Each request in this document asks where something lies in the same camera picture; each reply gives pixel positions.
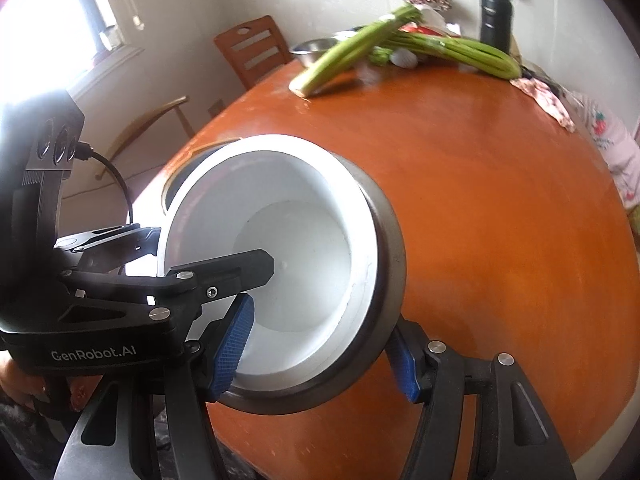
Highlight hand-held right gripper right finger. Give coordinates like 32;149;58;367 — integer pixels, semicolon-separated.
385;315;576;480

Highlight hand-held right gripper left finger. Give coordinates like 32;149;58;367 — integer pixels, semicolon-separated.
60;294;256;480

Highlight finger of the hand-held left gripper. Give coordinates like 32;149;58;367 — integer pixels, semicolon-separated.
60;248;276;318
52;224;163;266

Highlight red and white paper bowl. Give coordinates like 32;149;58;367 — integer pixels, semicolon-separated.
156;133;383;390

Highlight large steel bowl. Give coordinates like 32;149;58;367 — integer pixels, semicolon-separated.
215;152;403;416

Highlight person's left hand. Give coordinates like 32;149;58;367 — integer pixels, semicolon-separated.
0;350;98;418

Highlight light wooden armchair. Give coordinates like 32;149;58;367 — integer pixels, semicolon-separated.
95;95;201;181

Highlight small steel bowl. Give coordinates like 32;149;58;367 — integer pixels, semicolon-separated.
290;37;341;68

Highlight long celery stalk bunch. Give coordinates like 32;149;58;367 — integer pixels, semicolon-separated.
289;4;423;98

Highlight window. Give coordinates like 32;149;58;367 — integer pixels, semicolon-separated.
0;0;121;96

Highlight brown wooden slatted chair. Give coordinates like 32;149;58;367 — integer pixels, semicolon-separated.
214;16;293;92

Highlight pink strawberry print jacket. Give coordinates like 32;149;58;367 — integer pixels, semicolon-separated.
565;90;640;241

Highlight pink patterned cloth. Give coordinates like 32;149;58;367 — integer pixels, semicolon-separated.
510;77;578;133

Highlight wrapped celery bunch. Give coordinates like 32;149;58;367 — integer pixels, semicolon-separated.
370;30;523;81

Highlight black thermos bottle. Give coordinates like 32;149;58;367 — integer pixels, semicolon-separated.
479;0;516;56

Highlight black cable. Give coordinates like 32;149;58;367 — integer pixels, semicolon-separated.
75;140;135;226

